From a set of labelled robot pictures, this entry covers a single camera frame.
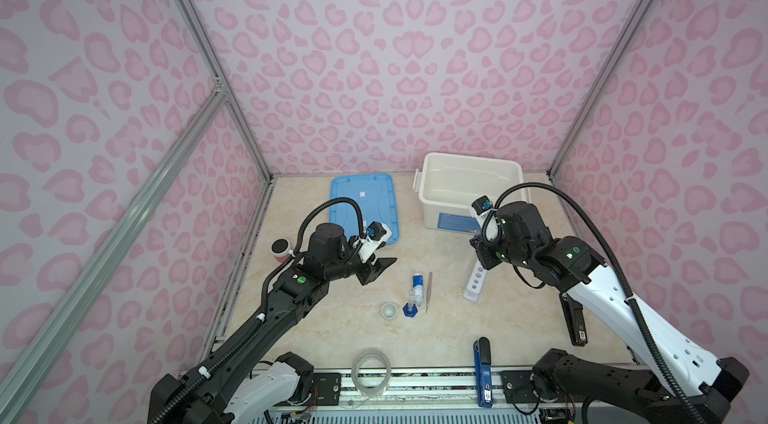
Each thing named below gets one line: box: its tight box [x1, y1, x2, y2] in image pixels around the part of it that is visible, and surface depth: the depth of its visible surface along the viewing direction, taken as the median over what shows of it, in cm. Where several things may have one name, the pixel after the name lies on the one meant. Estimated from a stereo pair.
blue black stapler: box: [473, 336, 494, 408], surface depth 74 cm
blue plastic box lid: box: [329, 173, 399, 245], surface depth 116 cm
